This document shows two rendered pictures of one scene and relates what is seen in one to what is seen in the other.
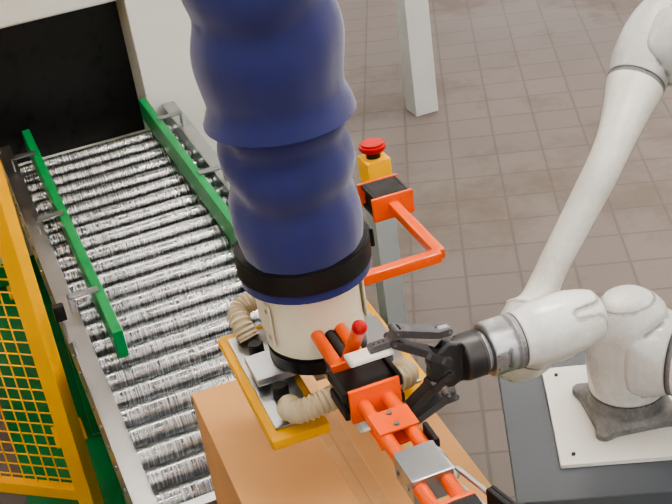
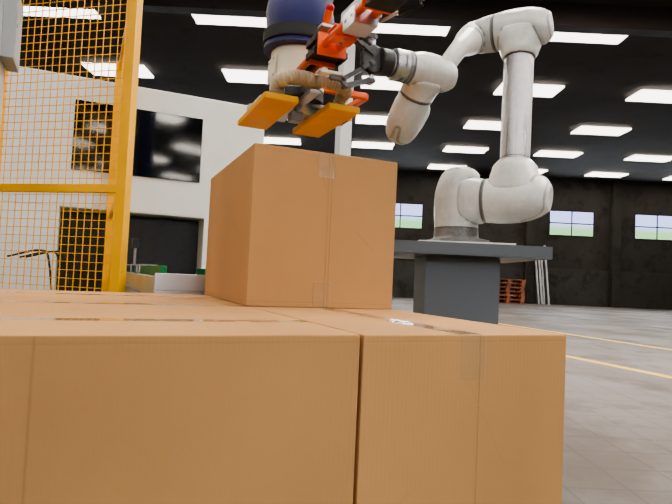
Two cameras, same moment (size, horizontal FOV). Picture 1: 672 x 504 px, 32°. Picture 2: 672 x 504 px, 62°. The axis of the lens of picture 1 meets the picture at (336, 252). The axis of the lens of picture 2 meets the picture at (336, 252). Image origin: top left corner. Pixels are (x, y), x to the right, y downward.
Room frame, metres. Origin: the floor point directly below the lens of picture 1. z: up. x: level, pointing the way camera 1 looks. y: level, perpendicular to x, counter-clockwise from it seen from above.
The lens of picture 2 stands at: (-0.03, 0.10, 0.62)
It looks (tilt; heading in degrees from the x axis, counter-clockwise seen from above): 3 degrees up; 354
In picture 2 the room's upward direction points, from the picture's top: 3 degrees clockwise
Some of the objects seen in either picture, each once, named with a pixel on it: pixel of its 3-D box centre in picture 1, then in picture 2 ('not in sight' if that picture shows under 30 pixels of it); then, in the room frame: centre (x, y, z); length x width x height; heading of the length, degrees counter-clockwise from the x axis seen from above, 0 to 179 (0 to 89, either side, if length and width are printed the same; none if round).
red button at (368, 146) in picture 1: (372, 149); not in sight; (2.74, -0.13, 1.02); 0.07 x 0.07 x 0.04
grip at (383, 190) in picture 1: (385, 197); not in sight; (2.05, -0.11, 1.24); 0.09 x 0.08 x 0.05; 106
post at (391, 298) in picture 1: (393, 317); not in sight; (2.74, -0.13, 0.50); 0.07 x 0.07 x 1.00; 18
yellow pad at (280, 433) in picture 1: (269, 375); (266, 107); (1.66, 0.15, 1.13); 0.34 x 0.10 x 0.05; 16
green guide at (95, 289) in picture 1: (54, 226); (139, 271); (3.41, 0.89, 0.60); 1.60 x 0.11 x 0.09; 18
